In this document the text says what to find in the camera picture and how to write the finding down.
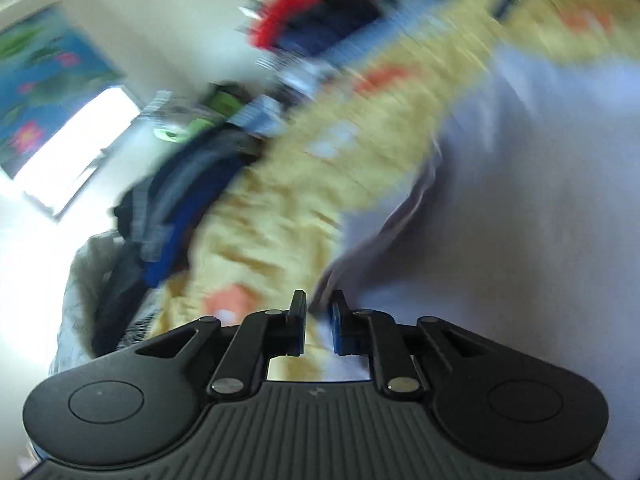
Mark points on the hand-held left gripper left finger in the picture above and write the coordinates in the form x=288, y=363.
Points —
x=299, y=330

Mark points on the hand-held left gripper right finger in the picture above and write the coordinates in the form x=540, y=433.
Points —
x=336, y=331

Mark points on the lilac long-sleeve sweater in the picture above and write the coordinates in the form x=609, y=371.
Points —
x=525, y=210

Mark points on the stack of dark folded clothes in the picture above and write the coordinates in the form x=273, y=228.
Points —
x=175, y=200

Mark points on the yellow cartoon print quilt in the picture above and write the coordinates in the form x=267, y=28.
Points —
x=280, y=200

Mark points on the white quilted blanket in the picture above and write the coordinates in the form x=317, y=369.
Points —
x=82, y=305

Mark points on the green plastic thing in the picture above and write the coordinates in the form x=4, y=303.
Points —
x=200, y=120

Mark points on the window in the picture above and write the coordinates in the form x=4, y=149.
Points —
x=80, y=150

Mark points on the navy jacket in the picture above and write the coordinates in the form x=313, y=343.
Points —
x=330, y=30

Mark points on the blue flower wall poster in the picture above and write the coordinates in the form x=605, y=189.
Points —
x=45, y=90

